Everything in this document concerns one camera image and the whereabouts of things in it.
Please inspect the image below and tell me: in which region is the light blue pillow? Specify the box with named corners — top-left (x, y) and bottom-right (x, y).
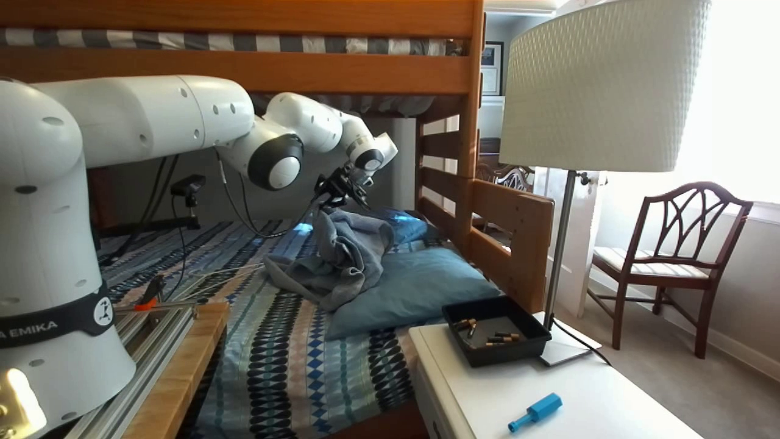
top-left (324, 246), bottom-right (505, 341)

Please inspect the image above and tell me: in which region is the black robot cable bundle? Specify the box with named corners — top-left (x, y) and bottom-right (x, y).
top-left (215, 155), bottom-right (264, 235)

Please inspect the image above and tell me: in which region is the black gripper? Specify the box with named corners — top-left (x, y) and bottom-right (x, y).
top-left (313, 166), bottom-right (375, 215)

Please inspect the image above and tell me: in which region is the aluminium rail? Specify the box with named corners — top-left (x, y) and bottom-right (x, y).
top-left (58, 304), bottom-right (202, 439)

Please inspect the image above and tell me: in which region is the black plastic tray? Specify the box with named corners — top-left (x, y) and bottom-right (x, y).
top-left (438, 293), bottom-right (553, 372)

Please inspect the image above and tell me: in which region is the striped bunk mattress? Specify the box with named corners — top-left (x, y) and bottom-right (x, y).
top-left (0, 27), bottom-right (474, 60)

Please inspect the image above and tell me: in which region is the dark wooden chair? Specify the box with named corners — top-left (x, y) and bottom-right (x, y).
top-left (584, 182), bottom-right (755, 362)

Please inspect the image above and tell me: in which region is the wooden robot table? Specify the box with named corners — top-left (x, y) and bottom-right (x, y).
top-left (119, 300), bottom-right (235, 439)

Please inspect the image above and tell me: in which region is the framed wall picture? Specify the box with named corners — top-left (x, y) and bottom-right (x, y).
top-left (480, 39), bottom-right (506, 100)

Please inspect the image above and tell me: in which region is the black camera on stand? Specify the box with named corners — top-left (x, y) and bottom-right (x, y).
top-left (92, 172), bottom-right (208, 241)

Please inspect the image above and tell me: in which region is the orange handled tool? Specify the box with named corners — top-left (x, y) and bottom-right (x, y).
top-left (113, 277), bottom-right (174, 317)

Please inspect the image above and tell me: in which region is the blue pen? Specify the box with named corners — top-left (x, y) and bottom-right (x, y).
top-left (506, 391), bottom-right (565, 434)

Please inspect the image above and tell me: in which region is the white nightstand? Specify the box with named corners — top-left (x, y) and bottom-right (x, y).
top-left (404, 312), bottom-right (704, 439)

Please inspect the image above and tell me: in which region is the wooden bunk bed frame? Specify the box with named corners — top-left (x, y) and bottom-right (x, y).
top-left (0, 0), bottom-right (555, 315)

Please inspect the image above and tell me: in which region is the thin black power cord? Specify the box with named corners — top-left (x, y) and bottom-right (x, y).
top-left (552, 315), bottom-right (617, 368)

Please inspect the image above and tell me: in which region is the grey towel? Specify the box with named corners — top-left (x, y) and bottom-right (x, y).
top-left (264, 205), bottom-right (398, 315)

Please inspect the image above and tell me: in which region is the patterned blue striped bedspread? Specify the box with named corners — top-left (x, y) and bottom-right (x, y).
top-left (96, 215), bottom-right (424, 439)

